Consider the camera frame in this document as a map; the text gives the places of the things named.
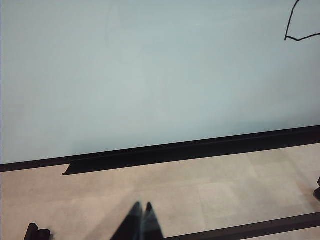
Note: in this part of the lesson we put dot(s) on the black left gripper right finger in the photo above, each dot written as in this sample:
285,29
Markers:
152,225

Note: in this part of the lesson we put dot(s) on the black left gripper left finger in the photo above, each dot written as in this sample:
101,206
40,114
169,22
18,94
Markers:
132,225

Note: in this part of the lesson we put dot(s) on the black angular part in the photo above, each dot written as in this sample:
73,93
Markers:
317,191

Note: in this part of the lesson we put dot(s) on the long black metal bar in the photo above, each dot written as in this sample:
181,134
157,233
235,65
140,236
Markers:
262,225

